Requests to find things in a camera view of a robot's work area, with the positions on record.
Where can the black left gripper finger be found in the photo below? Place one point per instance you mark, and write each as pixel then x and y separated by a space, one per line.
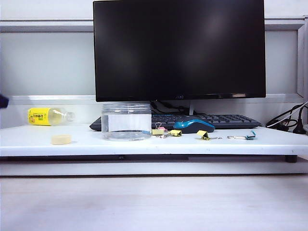
pixel 3 101

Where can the round transparent plastic jar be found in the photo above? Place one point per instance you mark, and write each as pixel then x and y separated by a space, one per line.
pixel 127 122

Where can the yellow binder clip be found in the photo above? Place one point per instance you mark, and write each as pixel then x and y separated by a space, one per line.
pixel 203 134
pixel 157 132
pixel 176 132

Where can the yellow labelled plastic bottle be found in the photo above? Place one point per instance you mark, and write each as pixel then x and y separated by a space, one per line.
pixel 38 116

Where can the pale yellow tape roll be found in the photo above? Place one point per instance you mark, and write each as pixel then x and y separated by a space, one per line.
pixel 61 139

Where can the pink binder clip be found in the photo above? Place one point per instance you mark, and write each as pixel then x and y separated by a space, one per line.
pixel 164 128

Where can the white raised desk board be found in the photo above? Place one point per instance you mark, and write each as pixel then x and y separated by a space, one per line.
pixel 168 146

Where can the black computer monitor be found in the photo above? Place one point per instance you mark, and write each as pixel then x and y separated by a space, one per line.
pixel 180 48

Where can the blue and black mouse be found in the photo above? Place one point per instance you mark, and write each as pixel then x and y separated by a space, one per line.
pixel 197 127

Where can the black computer keyboard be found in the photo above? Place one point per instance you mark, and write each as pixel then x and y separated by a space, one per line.
pixel 228 120

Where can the teal binder clip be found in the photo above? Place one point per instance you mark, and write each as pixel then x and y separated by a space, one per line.
pixel 251 137

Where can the black board foot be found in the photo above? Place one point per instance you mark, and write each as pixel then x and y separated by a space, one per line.
pixel 291 159

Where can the black power plug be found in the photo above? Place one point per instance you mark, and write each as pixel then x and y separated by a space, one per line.
pixel 299 130

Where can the grey aluminium partition frame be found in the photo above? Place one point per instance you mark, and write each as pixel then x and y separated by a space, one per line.
pixel 36 26

